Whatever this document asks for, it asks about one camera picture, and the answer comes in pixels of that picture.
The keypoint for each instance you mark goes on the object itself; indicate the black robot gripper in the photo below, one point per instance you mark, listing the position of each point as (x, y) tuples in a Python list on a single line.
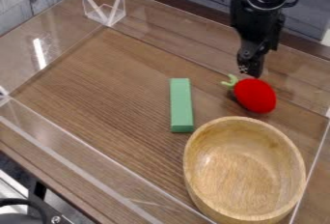
[(258, 21)]

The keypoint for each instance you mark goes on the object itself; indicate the red plush strawberry toy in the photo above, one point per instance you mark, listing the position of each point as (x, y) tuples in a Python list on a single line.
[(254, 93)]

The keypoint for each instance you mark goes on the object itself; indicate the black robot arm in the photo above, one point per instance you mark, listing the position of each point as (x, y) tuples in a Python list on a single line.
[(258, 21)]

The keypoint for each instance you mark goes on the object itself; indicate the green rectangular block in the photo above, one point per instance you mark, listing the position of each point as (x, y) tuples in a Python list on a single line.
[(181, 105)]

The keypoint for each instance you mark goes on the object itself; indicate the wooden bowl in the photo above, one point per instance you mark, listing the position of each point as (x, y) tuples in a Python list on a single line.
[(245, 171)]

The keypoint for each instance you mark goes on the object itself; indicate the clear acrylic corner bracket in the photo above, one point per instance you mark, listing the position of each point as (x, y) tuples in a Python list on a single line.
[(105, 14)]

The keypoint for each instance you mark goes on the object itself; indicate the clear acrylic tray wall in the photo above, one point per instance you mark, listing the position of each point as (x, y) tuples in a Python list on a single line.
[(102, 188)]

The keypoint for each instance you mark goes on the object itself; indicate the black table clamp mount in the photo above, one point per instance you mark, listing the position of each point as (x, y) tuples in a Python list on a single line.
[(51, 216)]

